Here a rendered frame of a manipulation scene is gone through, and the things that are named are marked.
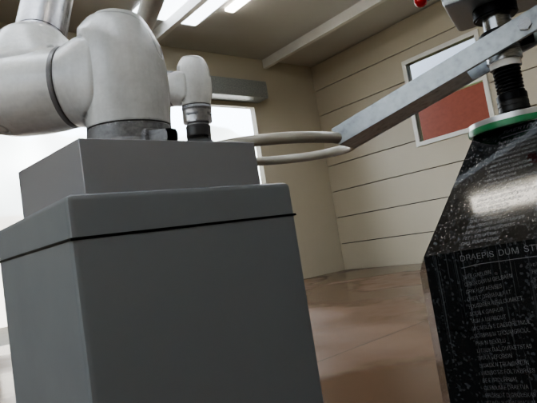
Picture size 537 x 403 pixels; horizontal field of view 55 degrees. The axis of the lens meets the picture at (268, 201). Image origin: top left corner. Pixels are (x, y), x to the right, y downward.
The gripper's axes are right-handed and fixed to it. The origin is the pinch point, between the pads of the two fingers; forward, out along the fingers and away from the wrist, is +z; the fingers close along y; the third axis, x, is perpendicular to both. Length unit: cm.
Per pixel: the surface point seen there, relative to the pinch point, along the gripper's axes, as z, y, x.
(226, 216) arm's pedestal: 10, 30, -69
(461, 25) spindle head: -35, 77, -8
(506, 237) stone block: 18, 75, -47
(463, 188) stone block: 8, 71, -29
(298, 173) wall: -72, -113, 778
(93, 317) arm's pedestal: 22, 17, -88
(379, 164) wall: -73, 34, 771
